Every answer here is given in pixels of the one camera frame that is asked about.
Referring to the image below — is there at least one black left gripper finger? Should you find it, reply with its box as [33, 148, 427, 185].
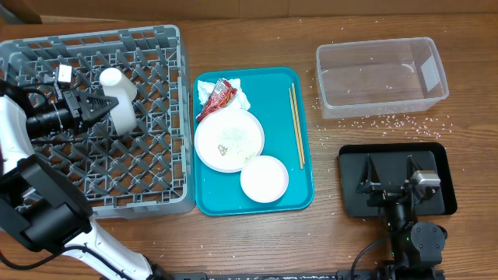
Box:
[80, 104, 116, 127]
[79, 92, 119, 110]

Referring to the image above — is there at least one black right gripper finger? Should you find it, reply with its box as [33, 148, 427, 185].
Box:
[358, 154, 381, 187]
[405, 155, 420, 182]

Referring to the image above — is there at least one white paper cup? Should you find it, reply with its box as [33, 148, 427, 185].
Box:
[99, 68, 137, 101]

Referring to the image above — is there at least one wooden chopstick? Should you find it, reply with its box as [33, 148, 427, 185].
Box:
[288, 88, 303, 170]
[291, 83, 305, 169]

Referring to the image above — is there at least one red snack wrapper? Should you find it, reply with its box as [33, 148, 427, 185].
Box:
[196, 78, 237, 122]

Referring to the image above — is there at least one grey-green bowl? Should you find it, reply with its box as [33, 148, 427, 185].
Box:
[110, 93, 137, 135]

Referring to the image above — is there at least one white napkin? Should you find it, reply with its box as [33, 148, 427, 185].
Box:
[194, 79, 251, 110]

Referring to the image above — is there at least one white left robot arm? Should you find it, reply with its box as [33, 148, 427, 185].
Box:
[1, 81, 172, 279]

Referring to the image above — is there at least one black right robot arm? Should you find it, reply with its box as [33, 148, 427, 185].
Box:
[350, 155, 447, 280]

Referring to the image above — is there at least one grey dishwasher rack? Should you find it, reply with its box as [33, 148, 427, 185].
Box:
[1, 25, 195, 219]

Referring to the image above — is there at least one black tray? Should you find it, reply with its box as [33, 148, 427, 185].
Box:
[338, 142, 458, 219]

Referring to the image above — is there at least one clear plastic bin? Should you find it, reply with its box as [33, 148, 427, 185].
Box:
[316, 37, 449, 119]

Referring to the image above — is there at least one small white plate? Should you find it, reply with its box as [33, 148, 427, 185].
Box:
[240, 156, 289, 204]

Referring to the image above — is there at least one teal plastic tray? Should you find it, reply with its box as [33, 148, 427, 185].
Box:
[193, 66, 314, 216]

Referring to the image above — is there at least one large white plate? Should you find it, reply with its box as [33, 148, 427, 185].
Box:
[194, 108, 265, 173]

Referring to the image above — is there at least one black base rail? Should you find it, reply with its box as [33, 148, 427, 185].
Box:
[99, 269, 444, 280]

